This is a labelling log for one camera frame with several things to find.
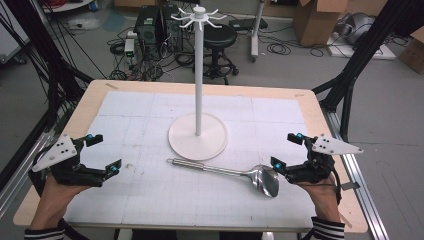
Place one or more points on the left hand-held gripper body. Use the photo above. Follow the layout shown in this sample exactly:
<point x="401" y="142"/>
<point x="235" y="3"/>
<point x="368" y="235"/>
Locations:
<point x="58" y="151"/>

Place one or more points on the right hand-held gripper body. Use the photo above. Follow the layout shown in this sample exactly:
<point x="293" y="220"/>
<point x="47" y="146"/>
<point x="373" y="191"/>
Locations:
<point x="328" y="145"/>

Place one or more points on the metal ladle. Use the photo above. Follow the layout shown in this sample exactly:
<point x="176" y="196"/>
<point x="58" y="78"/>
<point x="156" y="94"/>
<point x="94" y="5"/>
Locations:
<point x="263" y="180"/>

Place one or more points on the white hook rack stand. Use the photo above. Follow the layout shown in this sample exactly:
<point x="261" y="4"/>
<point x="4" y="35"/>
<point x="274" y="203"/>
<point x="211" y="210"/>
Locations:
<point x="198" y="100"/>

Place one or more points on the person's left hand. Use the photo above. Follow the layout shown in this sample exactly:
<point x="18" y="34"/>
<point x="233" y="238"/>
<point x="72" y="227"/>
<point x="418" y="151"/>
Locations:
<point x="56" y="200"/>

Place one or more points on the person's right hand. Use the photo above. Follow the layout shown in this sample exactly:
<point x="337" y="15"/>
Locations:
<point x="321" y="196"/>

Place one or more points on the white grid mat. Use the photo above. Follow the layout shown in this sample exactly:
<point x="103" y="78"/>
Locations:
<point x="150" y="196"/>

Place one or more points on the beige tape strip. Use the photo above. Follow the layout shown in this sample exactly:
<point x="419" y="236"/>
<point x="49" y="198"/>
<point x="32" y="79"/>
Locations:
<point x="112" y="86"/>

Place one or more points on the person's right striped sleeve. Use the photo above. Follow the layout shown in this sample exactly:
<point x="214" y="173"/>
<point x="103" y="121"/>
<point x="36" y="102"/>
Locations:
<point x="328" y="230"/>

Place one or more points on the person's striped sleeve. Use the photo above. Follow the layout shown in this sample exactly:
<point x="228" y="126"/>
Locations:
<point x="45" y="233"/>
<point x="328" y="230"/>

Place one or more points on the person's left striped sleeve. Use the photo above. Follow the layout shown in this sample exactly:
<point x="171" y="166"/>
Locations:
<point x="45" y="233"/>

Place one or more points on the white power adapter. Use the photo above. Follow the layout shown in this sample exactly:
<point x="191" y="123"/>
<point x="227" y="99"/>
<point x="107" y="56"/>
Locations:
<point x="130" y="45"/>

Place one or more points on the white flat board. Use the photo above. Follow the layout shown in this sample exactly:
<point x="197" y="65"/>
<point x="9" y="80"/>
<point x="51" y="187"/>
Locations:
<point x="376" y="53"/>

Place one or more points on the white rolling stand pole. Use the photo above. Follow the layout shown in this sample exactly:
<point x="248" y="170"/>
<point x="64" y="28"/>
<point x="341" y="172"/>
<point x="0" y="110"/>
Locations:
<point x="256" y="33"/>

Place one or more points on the large cardboard box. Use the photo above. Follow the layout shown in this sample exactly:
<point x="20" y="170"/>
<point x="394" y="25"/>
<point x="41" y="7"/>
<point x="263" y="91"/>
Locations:
<point x="316" y="23"/>

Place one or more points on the grey rounded device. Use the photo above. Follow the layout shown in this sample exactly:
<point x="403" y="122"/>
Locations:
<point x="359" y="26"/>

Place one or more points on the flat black device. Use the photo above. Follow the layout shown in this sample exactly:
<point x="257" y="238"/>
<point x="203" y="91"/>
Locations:
<point x="248" y="24"/>

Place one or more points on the black computer tower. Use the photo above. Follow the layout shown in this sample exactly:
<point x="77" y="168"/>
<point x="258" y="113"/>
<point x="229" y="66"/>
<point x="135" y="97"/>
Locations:
<point x="148" y="26"/>
<point x="173" y="30"/>

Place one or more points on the small cardboard box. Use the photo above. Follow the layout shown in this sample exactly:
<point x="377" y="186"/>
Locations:
<point x="413" y="53"/>

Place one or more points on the black round stool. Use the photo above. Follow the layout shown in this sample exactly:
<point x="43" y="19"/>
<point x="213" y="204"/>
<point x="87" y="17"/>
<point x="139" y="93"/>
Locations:
<point x="220" y="36"/>

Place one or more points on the aluminium rail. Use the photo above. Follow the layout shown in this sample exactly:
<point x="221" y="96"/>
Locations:
<point x="361" y="186"/>
<point x="20" y="173"/>

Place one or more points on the black metal frame stand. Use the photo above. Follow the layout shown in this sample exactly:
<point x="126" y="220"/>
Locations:
<point x="360" y="63"/>
<point x="53" y="66"/>

